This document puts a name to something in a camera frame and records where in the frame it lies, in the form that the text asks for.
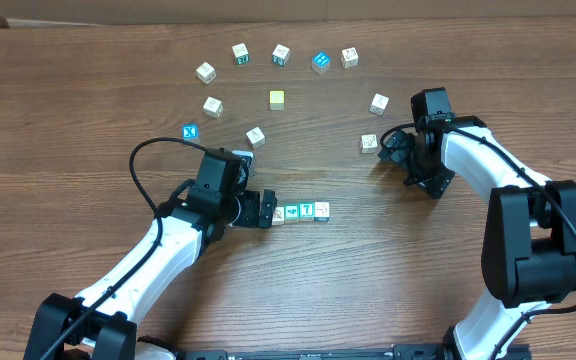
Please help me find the wooden block lower right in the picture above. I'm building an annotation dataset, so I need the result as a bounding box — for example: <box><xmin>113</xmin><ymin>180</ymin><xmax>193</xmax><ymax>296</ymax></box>
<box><xmin>360</xmin><ymin>134</ymin><xmax>379</xmax><ymax>154</ymax></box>

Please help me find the leaf drawing wooden block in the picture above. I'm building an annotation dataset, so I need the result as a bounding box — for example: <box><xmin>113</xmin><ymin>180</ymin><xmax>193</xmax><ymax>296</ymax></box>
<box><xmin>272</xmin><ymin>206</ymin><xmax>285</xmax><ymax>226</ymax></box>

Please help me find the wooden block blue side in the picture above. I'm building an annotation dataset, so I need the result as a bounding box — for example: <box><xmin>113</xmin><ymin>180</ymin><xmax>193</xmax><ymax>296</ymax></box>
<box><xmin>314</xmin><ymin>202</ymin><xmax>330</xmax><ymax>222</ymax></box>

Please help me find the wooden block drawing top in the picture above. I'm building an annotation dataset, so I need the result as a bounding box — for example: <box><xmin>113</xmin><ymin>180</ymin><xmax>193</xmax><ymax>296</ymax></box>
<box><xmin>341</xmin><ymin>47</ymin><xmax>359</xmax><ymax>68</ymax></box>

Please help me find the plain wooden block far left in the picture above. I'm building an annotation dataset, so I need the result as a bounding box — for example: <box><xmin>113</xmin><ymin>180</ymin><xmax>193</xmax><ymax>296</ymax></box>
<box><xmin>196</xmin><ymin>62</ymin><xmax>216</xmax><ymax>84</ymax></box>

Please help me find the blue top wooden block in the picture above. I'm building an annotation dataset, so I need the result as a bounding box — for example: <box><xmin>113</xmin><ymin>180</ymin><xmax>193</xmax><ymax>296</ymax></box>
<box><xmin>311</xmin><ymin>52</ymin><xmax>331</xmax><ymax>75</ymax></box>

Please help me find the wooden block teal letter side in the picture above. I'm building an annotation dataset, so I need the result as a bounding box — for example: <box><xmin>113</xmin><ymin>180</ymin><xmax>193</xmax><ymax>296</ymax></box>
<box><xmin>272</xmin><ymin>44</ymin><xmax>290</xmax><ymax>66</ymax></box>

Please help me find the wooden block red drawing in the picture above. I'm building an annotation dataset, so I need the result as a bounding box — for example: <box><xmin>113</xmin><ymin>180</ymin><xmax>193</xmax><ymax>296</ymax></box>
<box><xmin>246</xmin><ymin>127</ymin><xmax>266</xmax><ymax>149</ymax></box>

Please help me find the green 4 wooden block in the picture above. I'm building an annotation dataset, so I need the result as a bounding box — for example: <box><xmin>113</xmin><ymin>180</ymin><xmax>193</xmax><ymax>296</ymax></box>
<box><xmin>284</xmin><ymin>204</ymin><xmax>300</xmax><ymax>224</ymax></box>

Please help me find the green 7 wooden block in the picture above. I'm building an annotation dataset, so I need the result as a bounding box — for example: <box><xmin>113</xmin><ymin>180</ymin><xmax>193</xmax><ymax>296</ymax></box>
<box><xmin>298</xmin><ymin>202</ymin><xmax>315</xmax><ymax>222</ymax></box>

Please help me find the wooden block left middle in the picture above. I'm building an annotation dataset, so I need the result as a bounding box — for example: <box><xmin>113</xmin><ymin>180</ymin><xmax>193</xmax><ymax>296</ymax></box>
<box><xmin>203</xmin><ymin>97</ymin><xmax>223</xmax><ymax>118</ymax></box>

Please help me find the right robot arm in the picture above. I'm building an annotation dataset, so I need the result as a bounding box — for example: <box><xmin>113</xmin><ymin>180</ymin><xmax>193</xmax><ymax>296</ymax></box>
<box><xmin>379</xmin><ymin>87</ymin><xmax>576</xmax><ymax>360</ymax></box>

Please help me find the yellow top wooden block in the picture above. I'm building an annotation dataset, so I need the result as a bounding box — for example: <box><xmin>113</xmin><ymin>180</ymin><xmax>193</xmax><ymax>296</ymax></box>
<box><xmin>269</xmin><ymin>90</ymin><xmax>285</xmax><ymax>111</ymax></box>

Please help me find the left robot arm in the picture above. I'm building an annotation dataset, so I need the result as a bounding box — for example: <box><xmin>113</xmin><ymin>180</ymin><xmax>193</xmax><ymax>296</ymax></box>
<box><xmin>24</xmin><ymin>148</ymin><xmax>276</xmax><ymax>359</ymax></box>

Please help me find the wooden block far right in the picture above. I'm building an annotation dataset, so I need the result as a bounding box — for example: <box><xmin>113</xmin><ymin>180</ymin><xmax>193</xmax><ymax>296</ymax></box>
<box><xmin>369</xmin><ymin>93</ymin><xmax>389</xmax><ymax>116</ymax></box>

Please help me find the blue X wooden block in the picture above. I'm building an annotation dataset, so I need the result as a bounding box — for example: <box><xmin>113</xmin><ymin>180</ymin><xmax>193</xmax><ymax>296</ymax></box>
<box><xmin>182</xmin><ymin>124</ymin><xmax>199</xmax><ymax>142</ymax></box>

